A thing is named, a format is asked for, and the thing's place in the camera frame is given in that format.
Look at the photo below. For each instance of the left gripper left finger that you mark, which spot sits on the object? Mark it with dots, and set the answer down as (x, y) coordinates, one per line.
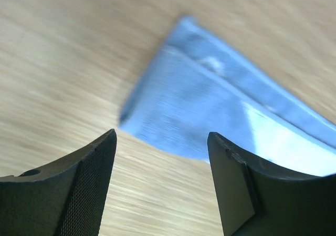
(64, 197)

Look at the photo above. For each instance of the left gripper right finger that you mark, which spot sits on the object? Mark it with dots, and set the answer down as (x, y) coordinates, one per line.
(258, 197)

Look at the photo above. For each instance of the blue bear towel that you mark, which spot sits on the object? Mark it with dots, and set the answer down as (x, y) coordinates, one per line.
(197, 84)

